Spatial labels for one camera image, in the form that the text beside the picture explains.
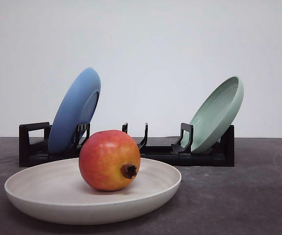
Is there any blue plate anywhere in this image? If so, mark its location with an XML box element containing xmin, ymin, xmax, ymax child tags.
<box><xmin>48</xmin><ymin>68</ymin><xmax>101</xmax><ymax>153</ymax></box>

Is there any green plate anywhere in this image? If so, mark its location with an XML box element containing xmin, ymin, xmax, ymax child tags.
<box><xmin>191</xmin><ymin>76</ymin><xmax>244</xmax><ymax>153</ymax></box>

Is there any white plate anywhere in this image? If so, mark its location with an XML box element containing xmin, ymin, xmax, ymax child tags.
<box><xmin>4</xmin><ymin>158</ymin><xmax>182</xmax><ymax>225</ymax></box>

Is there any red yellow pomegranate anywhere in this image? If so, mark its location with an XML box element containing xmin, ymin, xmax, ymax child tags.
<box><xmin>79</xmin><ymin>130</ymin><xmax>141</xmax><ymax>191</ymax></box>

